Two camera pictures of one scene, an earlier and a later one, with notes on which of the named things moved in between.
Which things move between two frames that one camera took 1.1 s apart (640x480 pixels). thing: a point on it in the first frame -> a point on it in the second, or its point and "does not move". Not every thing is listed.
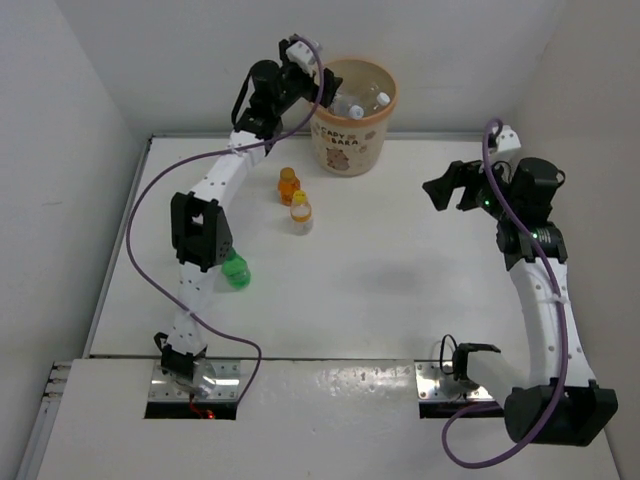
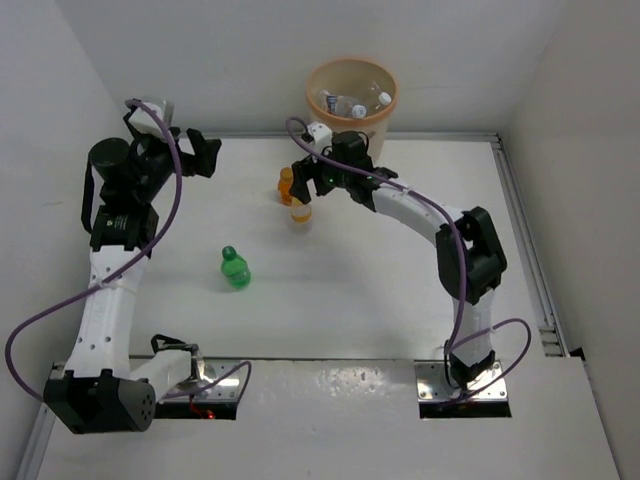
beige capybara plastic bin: [350, 134] does not move
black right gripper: [439, 190] -> [303, 171]
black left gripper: [311, 91] -> [202, 159]
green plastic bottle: [236, 270] does not move
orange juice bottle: [287, 186] does not move
